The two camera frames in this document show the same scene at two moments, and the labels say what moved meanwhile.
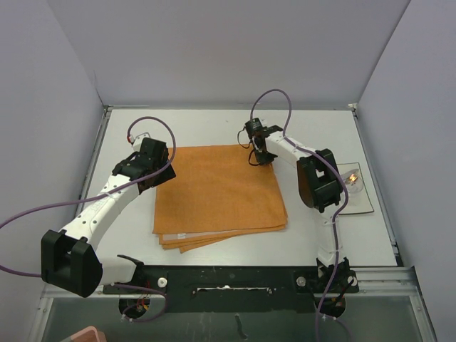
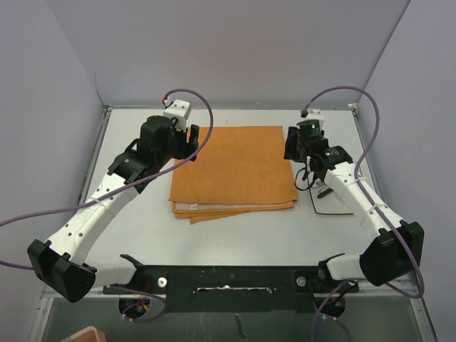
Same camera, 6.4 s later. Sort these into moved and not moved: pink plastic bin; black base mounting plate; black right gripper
Moved: black right gripper
Not moved: black base mounting plate; pink plastic bin
